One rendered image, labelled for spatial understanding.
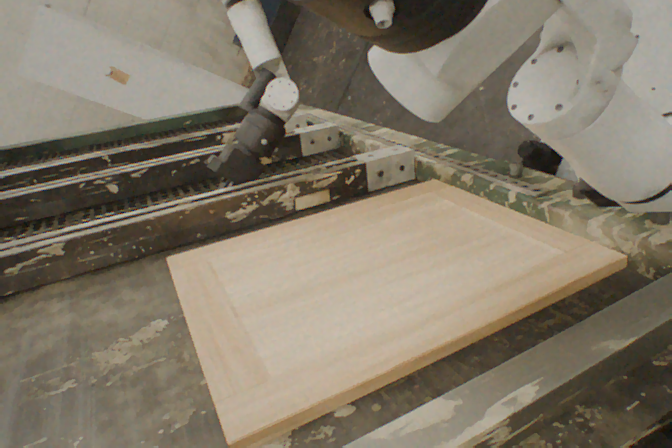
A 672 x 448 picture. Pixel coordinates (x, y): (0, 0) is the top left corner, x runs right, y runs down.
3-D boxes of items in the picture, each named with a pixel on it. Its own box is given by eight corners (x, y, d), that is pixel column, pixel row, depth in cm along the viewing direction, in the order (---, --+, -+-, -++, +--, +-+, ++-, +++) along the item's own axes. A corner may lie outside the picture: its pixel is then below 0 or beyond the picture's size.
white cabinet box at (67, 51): (272, 103, 458) (39, 4, 352) (249, 156, 468) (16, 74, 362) (257, 92, 509) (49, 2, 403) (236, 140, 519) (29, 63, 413)
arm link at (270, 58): (303, 111, 103) (278, 54, 102) (303, 105, 94) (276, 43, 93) (276, 122, 103) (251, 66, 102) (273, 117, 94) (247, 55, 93)
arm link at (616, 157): (492, 154, 36) (611, 239, 45) (631, 132, 27) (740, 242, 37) (518, 41, 39) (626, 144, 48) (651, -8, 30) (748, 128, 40)
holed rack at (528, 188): (548, 192, 80) (548, 189, 79) (536, 197, 78) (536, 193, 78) (260, 98, 220) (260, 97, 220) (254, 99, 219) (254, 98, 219)
